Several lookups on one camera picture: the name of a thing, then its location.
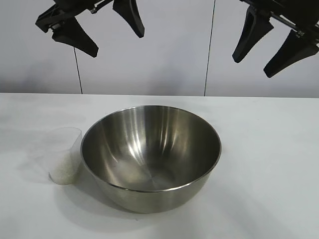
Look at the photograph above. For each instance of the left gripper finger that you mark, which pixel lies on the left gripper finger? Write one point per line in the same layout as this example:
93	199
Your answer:
76	37
130	17

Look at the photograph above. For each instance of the white rice grains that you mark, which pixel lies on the white rice grains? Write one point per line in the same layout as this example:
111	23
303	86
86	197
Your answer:
66	173

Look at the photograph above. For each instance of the translucent plastic measuring cup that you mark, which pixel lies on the translucent plastic measuring cup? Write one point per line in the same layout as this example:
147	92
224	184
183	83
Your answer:
64	149

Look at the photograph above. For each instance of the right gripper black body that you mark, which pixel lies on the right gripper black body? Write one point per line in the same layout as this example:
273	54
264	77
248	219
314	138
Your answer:
296	12

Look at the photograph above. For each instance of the stainless steel mixing bowl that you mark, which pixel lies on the stainless steel mixing bowl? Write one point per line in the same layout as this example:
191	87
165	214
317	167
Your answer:
149	149

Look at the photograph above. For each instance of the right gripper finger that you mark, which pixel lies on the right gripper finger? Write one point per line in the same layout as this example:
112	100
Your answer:
291	53
251	37

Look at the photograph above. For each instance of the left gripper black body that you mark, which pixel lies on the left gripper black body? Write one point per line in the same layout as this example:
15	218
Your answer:
49	18

